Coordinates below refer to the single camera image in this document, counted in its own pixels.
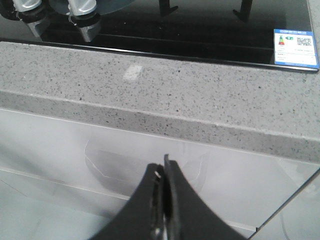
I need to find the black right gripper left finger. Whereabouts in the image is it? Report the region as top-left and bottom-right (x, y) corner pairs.
(91, 163), (165, 240)

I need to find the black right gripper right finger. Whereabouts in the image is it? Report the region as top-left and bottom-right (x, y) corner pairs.
(163, 154), (245, 240)

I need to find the grey cabinet drawer front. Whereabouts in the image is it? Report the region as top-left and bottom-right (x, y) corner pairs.
(0, 110), (320, 240)

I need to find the black glass gas cooktop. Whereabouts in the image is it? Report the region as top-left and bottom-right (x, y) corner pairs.
(0, 0), (320, 73)

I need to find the blue energy label sticker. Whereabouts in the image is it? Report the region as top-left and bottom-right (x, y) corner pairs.
(273, 29), (320, 70)

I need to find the black pan support grate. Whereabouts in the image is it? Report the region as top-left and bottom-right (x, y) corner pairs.
(158, 0), (253, 22)

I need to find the silver stove knob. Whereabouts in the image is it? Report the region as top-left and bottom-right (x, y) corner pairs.
(0, 0), (48, 23)
(48, 0), (102, 27)

